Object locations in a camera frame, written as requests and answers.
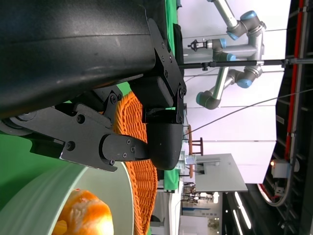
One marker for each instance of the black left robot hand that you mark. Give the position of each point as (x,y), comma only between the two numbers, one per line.
(73,49)

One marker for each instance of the pale grey-green bowl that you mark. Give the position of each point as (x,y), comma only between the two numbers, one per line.
(97,186)

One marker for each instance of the long orange striped bread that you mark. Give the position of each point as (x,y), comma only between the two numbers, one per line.
(85,213)

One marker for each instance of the silver blue-capped robot arm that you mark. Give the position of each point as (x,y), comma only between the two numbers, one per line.
(244,24)
(220,85)

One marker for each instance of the orange wicker basket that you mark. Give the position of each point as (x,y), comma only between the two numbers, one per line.
(144,186)

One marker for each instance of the green tablecloth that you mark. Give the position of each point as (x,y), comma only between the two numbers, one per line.
(14,166)

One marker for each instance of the brown wooden stool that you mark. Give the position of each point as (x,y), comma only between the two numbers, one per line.
(190,147)

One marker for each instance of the black and silver pole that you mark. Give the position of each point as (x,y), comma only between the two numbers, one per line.
(232,63)

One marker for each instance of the red pipe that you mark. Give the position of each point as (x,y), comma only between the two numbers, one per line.
(294,85)

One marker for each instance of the grey electrical box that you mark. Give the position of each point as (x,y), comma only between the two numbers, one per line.
(281,169)

